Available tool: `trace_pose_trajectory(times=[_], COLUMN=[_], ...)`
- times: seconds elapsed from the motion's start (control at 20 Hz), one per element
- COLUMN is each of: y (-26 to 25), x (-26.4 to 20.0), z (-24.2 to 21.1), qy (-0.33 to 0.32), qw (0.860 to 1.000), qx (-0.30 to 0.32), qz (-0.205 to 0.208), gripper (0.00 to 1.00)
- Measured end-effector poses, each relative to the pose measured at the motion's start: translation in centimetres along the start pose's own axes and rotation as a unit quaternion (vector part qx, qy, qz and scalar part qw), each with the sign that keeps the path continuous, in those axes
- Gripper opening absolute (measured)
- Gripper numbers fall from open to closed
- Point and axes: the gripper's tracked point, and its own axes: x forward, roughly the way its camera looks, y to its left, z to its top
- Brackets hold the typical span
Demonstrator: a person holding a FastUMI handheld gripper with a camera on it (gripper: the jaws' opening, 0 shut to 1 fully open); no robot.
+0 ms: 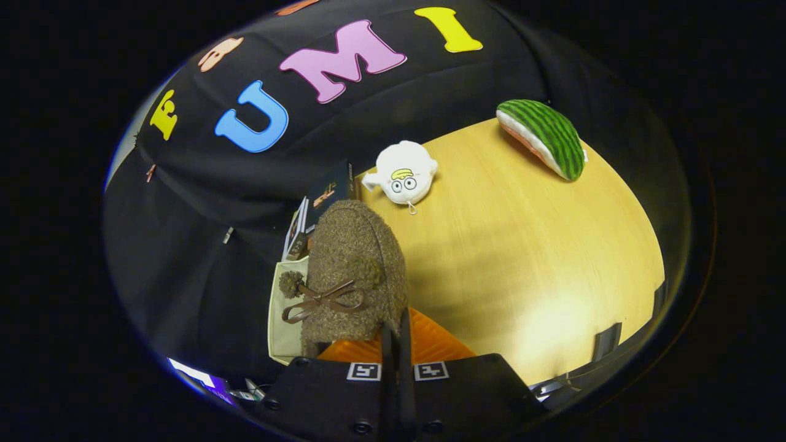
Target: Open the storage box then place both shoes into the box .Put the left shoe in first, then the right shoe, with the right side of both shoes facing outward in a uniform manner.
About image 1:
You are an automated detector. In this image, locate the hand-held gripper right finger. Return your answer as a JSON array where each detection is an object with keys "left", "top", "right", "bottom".
[{"left": 398, "top": 307, "right": 547, "bottom": 442}]

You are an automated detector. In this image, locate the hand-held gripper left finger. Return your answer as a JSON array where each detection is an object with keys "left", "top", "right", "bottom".
[{"left": 261, "top": 324, "right": 397, "bottom": 442}]

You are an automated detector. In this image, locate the grey and cream storage box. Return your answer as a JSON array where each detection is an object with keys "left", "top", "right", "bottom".
[{"left": 268, "top": 257, "right": 311, "bottom": 366}]

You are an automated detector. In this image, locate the brown fuzzy slipper shoe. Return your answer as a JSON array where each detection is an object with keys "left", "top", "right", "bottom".
[{"left": 279, "top": 200, "right": 409, "bottom": 358}]

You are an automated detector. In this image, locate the black flat panel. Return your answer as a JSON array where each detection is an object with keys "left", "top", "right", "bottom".
[{"left": 592, "top": 322, "right": 623, "bottom": 363}]

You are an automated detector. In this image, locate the white picture cover book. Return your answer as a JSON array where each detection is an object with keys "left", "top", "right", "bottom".
[{"left": 282, "top": 196, "right": 308, "bottom": 262}]

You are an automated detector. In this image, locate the black cover book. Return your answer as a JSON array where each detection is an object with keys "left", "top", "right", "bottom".
[{"left": 305, "top": 160, "right": 356, "bottom": 234}]

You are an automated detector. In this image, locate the white plush toy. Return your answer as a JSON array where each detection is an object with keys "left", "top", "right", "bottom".
[{"left": 362, "top": 140, "right": 439, "bottom": 215}]

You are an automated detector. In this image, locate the watermelon slice plush toy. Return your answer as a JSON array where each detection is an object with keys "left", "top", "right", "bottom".
[{"left": 496, "top": 99, "right": 587, "bottom": 182}]

